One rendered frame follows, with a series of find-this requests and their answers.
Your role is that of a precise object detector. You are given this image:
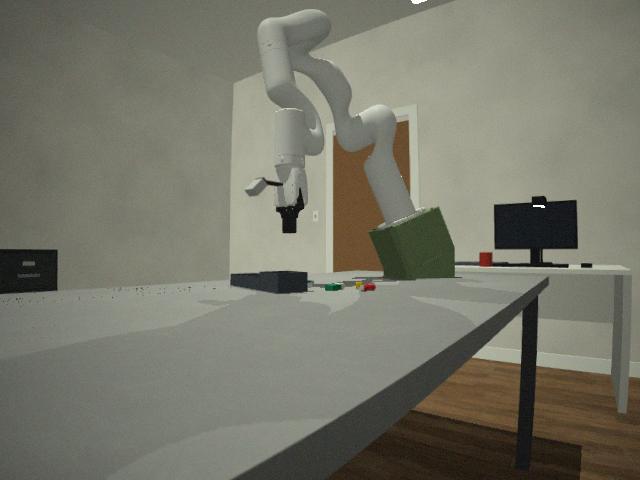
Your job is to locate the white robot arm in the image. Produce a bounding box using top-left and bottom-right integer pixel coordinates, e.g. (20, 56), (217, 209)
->
(257, 9), (426, 230)

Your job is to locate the green and white eraser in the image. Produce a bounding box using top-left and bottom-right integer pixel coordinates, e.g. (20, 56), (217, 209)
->
(325, 283), (345, 291)

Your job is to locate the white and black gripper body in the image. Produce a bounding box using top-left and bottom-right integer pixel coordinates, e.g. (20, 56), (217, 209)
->
(274, 166), (308, 207)

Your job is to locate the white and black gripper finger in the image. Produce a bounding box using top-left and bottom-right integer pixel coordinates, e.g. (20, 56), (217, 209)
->
(286, 188), (304, 233)
(276, 206), (288, 233)

